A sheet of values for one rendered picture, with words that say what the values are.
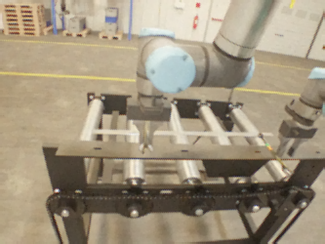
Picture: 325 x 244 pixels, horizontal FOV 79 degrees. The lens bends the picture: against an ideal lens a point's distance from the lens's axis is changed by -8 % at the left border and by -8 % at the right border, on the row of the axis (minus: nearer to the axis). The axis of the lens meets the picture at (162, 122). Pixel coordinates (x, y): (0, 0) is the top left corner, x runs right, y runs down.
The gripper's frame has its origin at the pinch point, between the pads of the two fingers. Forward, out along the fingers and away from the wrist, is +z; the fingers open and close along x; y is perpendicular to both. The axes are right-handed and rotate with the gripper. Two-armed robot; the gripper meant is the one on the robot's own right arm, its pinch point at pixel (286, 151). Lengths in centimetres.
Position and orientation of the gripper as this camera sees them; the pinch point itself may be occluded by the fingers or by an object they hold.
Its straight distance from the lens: 95.3
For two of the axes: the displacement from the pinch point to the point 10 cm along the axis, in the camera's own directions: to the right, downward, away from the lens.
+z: -1.3, 8.4, 5.3
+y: 1.1, 5.4, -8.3
